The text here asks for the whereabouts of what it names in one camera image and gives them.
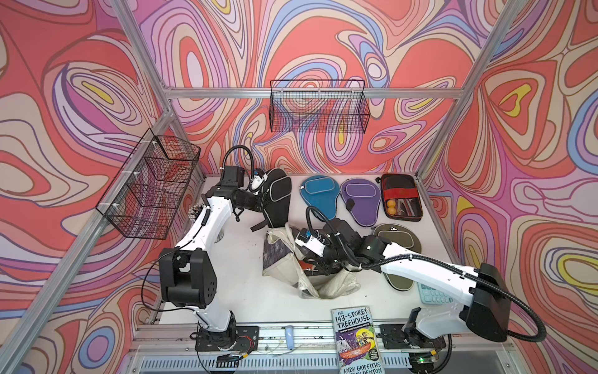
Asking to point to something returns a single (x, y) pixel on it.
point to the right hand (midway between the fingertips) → (308, 264)
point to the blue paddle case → (322, 193)
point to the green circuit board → (227, 361)
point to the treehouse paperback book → (357, 340)
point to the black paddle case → (276, 199)
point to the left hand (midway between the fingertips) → (269, 201)
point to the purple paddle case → (362, 198)
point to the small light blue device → (290, 335)
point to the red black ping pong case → (401, 196)
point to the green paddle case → (405, 238)
